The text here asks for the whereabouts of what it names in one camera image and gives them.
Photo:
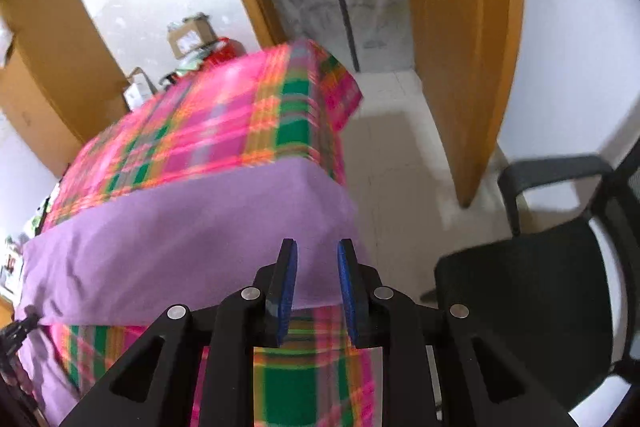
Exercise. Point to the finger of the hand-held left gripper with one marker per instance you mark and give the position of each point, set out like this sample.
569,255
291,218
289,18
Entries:
17,331

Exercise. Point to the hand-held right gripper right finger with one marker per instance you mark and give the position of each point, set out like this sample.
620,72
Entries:
346,297

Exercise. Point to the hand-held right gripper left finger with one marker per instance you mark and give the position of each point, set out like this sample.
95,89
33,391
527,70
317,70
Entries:
287,297

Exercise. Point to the purple sweater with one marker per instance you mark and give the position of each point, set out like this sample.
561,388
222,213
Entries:
175,237

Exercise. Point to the black office chair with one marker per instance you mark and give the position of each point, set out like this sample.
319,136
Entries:
525,307

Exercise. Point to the pink plaid blanket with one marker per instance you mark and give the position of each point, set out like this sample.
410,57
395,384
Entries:
200,127

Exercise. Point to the white cardboard box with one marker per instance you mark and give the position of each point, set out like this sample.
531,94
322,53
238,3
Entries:
137,89

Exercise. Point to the wooden door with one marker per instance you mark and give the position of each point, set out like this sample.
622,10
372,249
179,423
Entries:
455,57

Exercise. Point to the wooden wardrobe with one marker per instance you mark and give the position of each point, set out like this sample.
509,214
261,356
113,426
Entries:
55,57

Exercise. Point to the brown cardboard box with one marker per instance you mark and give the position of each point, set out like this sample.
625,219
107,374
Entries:
192,37

